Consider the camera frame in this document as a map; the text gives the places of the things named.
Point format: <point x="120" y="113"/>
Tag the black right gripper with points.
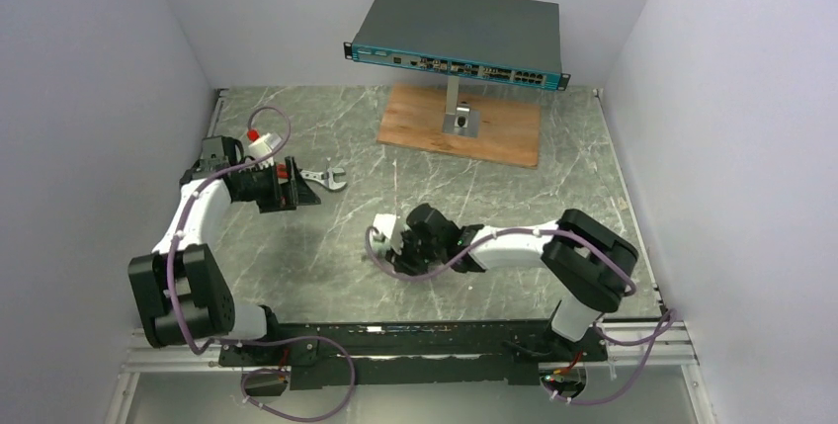
<point x="406" y="258"/>

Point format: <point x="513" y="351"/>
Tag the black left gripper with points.
<point x="288" y="187"/>

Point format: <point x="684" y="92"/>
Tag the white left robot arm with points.
<point x="180" y="293"/>

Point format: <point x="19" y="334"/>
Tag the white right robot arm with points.
<point x="592" y="262"/>

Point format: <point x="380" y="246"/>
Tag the wooden base board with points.
<point x="509" y="132"/>

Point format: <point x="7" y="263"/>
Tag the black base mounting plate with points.
<point x="516" y="352"/>

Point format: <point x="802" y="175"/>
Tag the red handled adjustable wrench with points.
<point x="331" y="179"/>

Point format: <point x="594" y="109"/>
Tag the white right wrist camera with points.
<point x="387" y="234"/>

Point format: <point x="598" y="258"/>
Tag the metal stand post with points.
<point x="460" y="117"/>

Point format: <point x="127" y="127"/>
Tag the grey network switch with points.
<point x="514" y="42"/>

